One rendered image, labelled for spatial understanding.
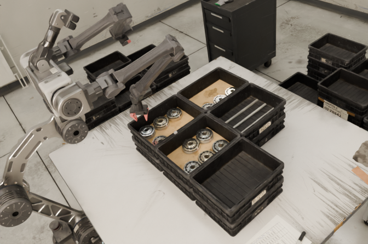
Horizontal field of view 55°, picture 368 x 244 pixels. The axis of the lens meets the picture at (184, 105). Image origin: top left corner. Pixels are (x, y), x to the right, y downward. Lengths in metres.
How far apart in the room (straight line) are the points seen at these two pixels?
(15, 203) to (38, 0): 3.08
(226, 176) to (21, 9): 3.43
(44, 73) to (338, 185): 1.60
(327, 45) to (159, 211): 2.30
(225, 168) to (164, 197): 0.39
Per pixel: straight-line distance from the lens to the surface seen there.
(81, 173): 2.39
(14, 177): 2.16
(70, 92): 1.61
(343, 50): 3.55
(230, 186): 1.91
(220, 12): 3.49
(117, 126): 2.61
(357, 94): 3.05
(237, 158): 2.03
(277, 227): 1.93
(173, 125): 2.28
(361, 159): 2.26
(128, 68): 1.68
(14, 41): 4.78
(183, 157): 2.08
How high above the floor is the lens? 2.35
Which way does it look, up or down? 39 degrees down
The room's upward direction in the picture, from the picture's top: 11 degrees counter-clockwise
